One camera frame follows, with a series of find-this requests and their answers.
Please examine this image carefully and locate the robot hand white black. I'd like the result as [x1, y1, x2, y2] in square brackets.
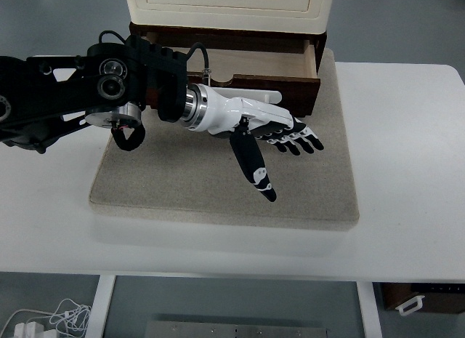
[198, 84, 325, 204]

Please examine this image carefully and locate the dark brown wooden drawer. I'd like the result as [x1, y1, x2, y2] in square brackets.
[145, 31, 321, 118]

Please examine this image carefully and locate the cream plastic cabinet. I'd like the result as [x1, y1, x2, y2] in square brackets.
[124, 0, 334, 36]

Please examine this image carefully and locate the grey beige square mat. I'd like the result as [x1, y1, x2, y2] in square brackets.
[89, 49, 361, 233]

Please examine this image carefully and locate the white table leg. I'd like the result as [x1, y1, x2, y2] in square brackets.
[355, 281, 384, 338]
[86, 275, 117, 338]

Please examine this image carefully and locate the black flat device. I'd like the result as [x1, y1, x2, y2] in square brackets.
[411, 282, 465, 294]

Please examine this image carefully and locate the brown wooden box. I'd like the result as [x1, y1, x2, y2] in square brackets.
[379, 282, 465, 315]

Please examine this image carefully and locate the white power adapter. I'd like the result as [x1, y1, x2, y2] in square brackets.
[13, 321, 45, 338]

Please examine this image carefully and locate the white drawer handle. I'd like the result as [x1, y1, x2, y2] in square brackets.
[210, 86, 283, 105]

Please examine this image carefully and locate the white handle on brown box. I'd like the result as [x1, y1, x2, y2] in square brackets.
[395, 294, 426, 317]

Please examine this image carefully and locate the white cable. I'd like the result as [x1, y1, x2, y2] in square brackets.
[0, 298, 93, 338]

